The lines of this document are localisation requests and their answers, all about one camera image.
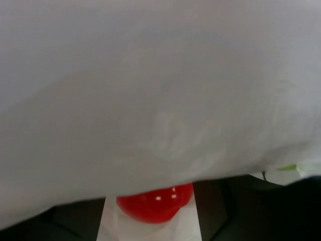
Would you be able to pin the red fake apple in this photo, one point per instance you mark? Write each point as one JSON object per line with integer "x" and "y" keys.
{"x": 156, "y": 206}

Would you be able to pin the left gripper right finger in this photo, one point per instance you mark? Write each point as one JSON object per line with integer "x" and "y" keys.
{"x": 248, "y": 208}

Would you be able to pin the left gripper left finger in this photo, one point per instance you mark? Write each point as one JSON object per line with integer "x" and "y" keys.
{"x": 76, "y": 221}

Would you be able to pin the white plastic bag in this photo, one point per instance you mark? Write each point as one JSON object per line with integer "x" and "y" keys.
{"x": 111, "y": 98}

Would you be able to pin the green fake fruit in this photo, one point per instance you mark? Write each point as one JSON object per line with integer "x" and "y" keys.
{"x": 288, "y": 168}

